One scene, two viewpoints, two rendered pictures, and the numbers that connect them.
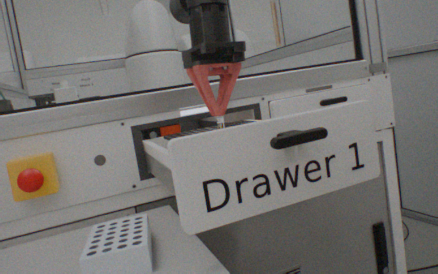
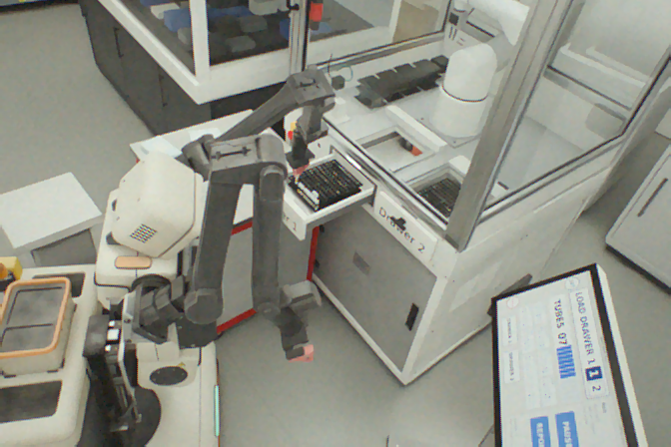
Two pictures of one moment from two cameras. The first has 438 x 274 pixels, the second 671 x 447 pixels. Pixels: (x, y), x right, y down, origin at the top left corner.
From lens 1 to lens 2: 1.84 m
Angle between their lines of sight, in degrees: 69
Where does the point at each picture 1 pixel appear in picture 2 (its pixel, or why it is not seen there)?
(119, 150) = (325, 148)
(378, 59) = (454, 237)
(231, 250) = (348, 225)
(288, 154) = not seen: hidden behind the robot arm
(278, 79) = (389, 186)
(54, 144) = not seen: hidden behind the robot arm
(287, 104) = (384, 200)
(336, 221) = (395, 274)
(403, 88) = not seen: outside the picture
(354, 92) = (422, 233)
